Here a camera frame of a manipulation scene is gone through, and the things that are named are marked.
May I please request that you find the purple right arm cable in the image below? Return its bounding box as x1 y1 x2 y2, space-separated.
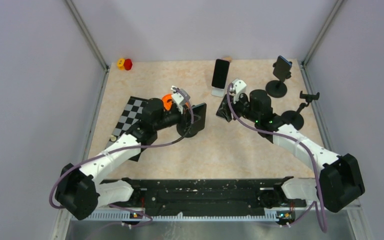
226 82 329 234

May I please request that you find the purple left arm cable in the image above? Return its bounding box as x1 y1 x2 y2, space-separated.
48 86 196 229

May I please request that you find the yellow toy block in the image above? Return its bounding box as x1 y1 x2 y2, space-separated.
116 58 126 70

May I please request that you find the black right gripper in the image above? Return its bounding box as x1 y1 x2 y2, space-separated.
219 90 260 123

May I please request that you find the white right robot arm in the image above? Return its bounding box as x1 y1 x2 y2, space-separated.
216 89 366 213

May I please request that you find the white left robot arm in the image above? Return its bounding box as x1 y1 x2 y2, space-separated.
50 98 207 220

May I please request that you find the purple smartphone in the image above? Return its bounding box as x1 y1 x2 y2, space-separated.
211 59 230 89

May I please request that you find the white chess pawn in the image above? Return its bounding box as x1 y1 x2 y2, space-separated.
109 135 117 142

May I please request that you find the dark green-edged smartphone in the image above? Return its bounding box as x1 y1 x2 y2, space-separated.
189 103 207 136

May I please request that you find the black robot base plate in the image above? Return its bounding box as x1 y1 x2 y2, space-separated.
114 177 307 217

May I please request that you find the black clamp stand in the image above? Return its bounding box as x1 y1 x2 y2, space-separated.
176 114 206 138
281 91 320 130
265 79 288 98

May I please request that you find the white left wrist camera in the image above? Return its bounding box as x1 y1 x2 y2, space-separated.
170 85 191 114

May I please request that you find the silver metal phone stand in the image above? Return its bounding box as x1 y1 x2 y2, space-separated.
211 87 226 98

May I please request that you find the black clamp stand back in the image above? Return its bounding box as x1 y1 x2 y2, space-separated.
265 79 288 98

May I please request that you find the black and silver chessboard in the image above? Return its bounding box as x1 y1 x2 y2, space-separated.
104 96 148 152

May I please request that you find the blue smartphone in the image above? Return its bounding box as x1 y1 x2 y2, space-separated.
273 55 293 81

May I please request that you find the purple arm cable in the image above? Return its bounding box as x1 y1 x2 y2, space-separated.
226 82 329 234
48 86 196 229

